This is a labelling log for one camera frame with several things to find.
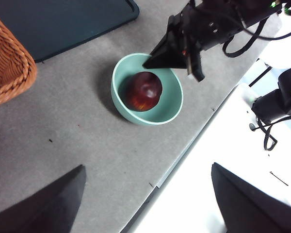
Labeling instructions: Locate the brown wicker basket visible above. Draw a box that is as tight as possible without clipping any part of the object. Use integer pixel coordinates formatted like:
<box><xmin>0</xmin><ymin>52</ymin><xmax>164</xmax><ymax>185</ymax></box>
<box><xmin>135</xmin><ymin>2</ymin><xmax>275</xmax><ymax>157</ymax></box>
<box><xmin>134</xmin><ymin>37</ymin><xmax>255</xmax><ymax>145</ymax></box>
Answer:
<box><xmin>0</xmin><ymin>11</ymin><xmax>37</xmax><ymax>109</ymax></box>

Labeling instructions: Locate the teal ceramic bowl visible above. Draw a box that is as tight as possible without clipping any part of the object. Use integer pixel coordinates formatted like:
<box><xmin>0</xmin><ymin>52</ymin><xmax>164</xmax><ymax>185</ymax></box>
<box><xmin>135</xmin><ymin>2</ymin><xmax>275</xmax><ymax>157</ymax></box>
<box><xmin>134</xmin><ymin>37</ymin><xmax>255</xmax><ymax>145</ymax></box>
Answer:
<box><xmin>111</xmin><ymin>52</ymin><xmax>184</xmax><ymax>126</ymax></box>

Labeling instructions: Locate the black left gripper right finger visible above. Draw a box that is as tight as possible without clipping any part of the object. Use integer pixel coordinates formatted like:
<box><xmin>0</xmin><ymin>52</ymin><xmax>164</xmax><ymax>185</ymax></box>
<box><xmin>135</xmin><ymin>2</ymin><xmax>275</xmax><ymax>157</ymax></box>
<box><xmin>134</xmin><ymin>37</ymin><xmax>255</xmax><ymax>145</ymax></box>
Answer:
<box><xmin>210</xmin><ymin>162</ymin><xmax>291</xmax><ymax>233</ymax></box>

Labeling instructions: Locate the black cable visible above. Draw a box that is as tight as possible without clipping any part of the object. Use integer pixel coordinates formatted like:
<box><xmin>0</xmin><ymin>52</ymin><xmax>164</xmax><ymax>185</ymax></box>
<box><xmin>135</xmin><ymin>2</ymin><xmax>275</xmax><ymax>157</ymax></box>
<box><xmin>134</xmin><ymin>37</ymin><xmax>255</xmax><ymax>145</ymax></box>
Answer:
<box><xmin>249</xmin><ymin>114</ymin><xmax>291</xmax><ymax>151</ymax></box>
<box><xmin>222</xmin><ymin>14</ymin><xmax>291</xmax><ymax>58</ymax></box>

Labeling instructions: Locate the dark rectangular tray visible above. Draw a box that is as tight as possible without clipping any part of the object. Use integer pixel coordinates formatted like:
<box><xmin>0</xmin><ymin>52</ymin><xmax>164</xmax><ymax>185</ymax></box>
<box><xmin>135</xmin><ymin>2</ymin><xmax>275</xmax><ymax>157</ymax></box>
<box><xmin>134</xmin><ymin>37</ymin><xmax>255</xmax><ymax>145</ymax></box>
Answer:
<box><xmin>0</xmin><ymin>0</ymin><xmax>140</xmax><ymax>63</ymax></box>

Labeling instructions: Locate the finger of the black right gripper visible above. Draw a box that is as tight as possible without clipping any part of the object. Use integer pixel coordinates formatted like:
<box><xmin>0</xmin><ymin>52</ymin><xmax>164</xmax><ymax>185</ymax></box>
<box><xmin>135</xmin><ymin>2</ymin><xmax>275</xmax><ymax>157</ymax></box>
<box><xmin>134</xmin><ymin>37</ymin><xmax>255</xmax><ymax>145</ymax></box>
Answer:
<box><xmin>186</xmin><ymin>48</ymin><xmax>206</xmax><ymax>83</ymax></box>
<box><xmin>142</xmin><ymin>14</ymin><xmax>189</xmax><ymax>70</ymax></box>

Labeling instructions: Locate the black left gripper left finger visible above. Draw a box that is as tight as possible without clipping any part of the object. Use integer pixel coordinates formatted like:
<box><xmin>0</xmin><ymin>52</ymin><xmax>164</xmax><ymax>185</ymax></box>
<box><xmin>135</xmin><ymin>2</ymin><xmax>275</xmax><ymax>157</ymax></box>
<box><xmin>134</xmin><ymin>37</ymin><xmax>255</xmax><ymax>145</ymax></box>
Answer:
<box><xmin>0</xmin><ymin>165</ymin><xmax>87</xmax><ymax>233</ymax></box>

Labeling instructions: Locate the dark red plum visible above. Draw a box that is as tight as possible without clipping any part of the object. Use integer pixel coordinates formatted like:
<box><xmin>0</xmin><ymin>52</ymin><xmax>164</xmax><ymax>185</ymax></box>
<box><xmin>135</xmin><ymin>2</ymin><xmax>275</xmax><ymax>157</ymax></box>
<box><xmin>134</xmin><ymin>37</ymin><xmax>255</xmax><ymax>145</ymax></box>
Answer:
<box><xmin>124</xmin><ymin>71</ymin><xmax>163</xmax><ymax>112</ymax></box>

